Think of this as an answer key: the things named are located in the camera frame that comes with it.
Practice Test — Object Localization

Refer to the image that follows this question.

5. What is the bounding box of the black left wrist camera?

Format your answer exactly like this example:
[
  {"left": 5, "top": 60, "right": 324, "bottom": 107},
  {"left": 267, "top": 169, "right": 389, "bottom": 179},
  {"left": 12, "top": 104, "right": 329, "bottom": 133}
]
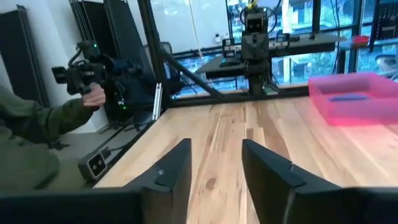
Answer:
[{"left": 244, "top": 7, "right": 267, "bottom": 34}]

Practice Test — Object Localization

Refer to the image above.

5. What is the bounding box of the person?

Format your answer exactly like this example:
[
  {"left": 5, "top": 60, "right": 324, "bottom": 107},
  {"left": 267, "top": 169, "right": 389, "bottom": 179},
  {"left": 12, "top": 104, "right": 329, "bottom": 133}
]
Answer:
[{"left": 0, "top": 83, "right": 94, "bottom": 191}]

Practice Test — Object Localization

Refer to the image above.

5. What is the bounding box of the black storage rack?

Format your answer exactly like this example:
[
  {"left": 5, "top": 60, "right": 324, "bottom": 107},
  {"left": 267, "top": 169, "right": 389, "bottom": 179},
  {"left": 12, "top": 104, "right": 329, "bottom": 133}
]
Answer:
[{"left": 369, "top": 0, "right": 398, "bottom": 52}]

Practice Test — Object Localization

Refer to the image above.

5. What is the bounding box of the pink translucent plastic bin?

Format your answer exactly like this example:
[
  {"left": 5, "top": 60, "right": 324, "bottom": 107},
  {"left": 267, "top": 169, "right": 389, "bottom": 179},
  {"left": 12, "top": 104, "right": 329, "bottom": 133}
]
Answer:
[{"left": 307, "top": 72, "right": 398, "bottom": 128}]

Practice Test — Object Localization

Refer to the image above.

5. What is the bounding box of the black desk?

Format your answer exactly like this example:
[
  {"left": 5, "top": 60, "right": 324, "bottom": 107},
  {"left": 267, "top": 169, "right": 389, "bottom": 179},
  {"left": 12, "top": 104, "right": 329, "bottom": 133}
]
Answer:
[{"left": 194, "top": 32, "right": 341, "bottom": 80}]

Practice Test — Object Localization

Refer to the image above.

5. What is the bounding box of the thin orange cable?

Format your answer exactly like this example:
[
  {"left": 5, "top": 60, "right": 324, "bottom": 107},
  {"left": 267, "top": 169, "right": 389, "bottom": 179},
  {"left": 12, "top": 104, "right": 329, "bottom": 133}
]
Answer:
[{"left": 188, "top": 0, "right": 206, "bottom": 63}]

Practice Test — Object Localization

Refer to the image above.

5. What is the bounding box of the person's hand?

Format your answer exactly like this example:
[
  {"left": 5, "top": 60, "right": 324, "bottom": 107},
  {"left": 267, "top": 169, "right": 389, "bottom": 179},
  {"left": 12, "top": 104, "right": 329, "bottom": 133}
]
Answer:
[{"left": 81, "top": 82, "right": 107, "bottom": 111}]

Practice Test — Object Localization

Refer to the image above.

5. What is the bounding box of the black computer mouse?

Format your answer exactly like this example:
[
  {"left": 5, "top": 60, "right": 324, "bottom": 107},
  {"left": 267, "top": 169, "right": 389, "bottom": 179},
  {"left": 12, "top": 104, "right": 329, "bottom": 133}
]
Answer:
[{"left": 219, "top": 57, "right": 242, "bottom": 68}]

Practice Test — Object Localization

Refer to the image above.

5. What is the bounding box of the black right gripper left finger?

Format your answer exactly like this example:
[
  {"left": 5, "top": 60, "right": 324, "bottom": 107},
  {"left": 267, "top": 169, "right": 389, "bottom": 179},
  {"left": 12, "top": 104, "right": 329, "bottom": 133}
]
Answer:
[{"left": 123, "top": 138, "right": 193, "bottom": 224}]

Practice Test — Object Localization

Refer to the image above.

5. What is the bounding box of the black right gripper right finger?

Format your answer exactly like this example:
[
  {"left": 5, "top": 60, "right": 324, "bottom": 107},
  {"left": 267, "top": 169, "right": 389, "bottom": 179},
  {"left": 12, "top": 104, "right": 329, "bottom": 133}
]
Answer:
[{"left": 241, "top": 138, "right": 346, "bottom": 224}]

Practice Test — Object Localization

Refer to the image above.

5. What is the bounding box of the whiteboard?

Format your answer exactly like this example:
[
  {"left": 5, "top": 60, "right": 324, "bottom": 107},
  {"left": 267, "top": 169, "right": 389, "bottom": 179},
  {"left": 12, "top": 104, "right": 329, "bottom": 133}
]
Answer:
[{"left": 149, "top": 0, "right": 231, "bottom": 54}]

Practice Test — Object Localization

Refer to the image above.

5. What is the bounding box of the small red object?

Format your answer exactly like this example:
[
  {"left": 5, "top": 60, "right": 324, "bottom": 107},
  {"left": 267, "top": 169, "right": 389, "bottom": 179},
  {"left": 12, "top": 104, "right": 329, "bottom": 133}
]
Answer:
[{"left": 353, "top": 35, "right": 371, "bottom": 47}]

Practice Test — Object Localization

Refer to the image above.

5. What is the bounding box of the black wall panel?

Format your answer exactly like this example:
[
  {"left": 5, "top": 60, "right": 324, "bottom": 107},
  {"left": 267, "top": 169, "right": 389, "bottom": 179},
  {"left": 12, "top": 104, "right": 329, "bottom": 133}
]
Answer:
[
  {"left": 0, "top": 4, "right": 50, "bottom": 108},
  {"left": 68, "top": 0, "right": 147, "bottom": 78}
]

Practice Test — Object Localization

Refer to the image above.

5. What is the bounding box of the black aluminium rig frame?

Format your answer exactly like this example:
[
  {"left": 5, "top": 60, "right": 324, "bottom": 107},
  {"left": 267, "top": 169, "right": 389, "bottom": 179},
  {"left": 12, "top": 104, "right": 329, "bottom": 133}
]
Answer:
[{"left": 90, "top": 0, "right": 313, "bottom": 187}]

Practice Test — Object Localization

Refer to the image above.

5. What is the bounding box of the black handheld camera rig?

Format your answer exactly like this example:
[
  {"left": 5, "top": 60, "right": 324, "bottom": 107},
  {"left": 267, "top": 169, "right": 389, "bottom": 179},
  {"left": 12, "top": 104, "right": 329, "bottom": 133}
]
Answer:
[{"left": 51, "top": 39, "right": 109, "bottom": 96}]

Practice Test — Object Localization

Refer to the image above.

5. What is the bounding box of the large dark-framed window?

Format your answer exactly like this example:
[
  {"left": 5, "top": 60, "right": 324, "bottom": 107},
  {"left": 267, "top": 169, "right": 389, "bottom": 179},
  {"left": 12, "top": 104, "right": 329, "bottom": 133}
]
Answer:
[{"left": 174, "top": 0, "right": 398, "bottom": 94}]

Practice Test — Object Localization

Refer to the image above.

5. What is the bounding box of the blue wooden block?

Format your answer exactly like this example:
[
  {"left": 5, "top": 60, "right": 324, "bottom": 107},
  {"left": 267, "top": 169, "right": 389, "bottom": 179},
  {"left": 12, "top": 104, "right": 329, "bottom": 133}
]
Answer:
[{"left": 328, "top": 94, "right": 369, "bottom": 103}]

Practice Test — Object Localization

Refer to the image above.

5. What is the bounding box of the silver aluminium bracket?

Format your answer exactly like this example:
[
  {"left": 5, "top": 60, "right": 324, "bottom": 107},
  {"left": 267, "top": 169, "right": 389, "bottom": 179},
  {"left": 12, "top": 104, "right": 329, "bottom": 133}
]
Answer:
[{"left": 152, "top": 82, "right": 164, "bottom": 121}]

